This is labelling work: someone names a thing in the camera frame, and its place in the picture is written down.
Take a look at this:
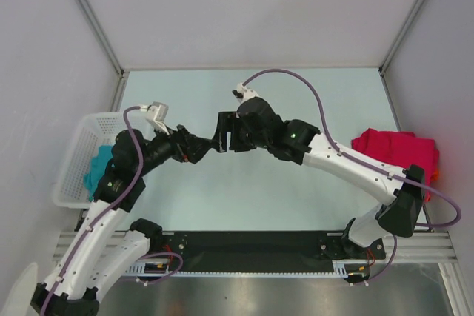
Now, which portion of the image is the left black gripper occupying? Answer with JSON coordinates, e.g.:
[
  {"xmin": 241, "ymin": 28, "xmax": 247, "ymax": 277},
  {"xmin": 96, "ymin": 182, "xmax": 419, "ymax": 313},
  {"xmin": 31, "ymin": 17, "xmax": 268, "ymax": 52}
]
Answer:
[{"xmin": 136, "ymin": 119, "xmax": 215, "ymax": 175}]

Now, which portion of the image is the white plastic laundry basket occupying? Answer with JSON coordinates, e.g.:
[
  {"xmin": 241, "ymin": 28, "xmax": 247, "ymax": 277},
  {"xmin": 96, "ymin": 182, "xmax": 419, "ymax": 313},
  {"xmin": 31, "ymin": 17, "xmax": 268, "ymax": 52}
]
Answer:
[{"xmin": 51, "ymin": 112, "xmax": 156, "ymax": 209}]

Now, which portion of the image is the magenta t shirt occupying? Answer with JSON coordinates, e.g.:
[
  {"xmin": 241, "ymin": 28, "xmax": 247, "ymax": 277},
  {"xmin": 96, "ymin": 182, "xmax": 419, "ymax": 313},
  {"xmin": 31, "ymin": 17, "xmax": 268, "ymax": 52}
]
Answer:
[{"xmin": 351, "ymin": 128, "xmax": 440, "ymax": 185}]

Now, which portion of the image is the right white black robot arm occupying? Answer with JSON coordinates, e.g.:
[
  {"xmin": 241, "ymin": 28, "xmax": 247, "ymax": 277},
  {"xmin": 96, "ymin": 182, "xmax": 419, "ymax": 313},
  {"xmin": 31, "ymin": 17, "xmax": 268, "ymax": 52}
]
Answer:
[{"xmin": 214, "ymin": 112, "xmax": 424, "ymax": 258}]

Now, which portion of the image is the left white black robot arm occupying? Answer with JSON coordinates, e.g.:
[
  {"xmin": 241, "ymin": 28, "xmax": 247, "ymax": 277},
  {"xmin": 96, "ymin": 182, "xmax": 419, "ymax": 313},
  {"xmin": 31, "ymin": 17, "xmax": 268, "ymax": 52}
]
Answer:
[{"xmin": 30, "ymin": 125, "xmax": 227, "ymax": 315}]

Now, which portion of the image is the teal t shirt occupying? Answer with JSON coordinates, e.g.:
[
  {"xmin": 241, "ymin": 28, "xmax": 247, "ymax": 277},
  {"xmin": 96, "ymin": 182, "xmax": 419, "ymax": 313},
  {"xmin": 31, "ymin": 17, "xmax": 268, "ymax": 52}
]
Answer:
[{"xmin": 83, "ymin": 145, "xmax": 112, "ymax": 201}]

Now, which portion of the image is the orange t shirt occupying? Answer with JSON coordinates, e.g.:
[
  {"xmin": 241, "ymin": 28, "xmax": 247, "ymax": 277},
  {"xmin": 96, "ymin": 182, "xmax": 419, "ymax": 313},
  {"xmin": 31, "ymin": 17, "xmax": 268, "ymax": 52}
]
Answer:
[{"xmin": 424, "ymin": 169, "xmax": 440, "ymax": 203}]

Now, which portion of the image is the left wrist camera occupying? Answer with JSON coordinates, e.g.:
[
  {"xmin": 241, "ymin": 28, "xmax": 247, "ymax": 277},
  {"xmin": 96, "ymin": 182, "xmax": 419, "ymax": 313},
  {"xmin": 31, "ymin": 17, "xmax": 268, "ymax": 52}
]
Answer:
[{"xmin": 145, "ymin": 101, "xmax": 171, "ymax": 135}]

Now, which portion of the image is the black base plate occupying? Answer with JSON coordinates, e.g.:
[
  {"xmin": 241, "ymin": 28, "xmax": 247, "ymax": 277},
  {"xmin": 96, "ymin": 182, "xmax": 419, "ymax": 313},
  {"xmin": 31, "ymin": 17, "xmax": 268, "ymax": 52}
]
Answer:
[{"xmin": 155, "ymin": 231, "xmax": 386, "ymax": 274}]

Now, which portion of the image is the slotted white cable duct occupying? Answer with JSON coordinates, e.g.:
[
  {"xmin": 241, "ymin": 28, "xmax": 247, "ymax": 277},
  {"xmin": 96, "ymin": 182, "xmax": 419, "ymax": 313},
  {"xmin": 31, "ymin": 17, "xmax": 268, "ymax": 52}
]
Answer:
[{"xmin": 122, "ymin": 261, "xmax": 348, "ymax": 278}]

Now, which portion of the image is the aluminium rail frame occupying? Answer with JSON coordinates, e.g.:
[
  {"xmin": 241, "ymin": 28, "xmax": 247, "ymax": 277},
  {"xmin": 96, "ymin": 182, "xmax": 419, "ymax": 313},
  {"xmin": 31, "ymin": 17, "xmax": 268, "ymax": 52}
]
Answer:
[{"xmin": 52, "ymin": 231, "xmax": 458, "ymax": 263}]

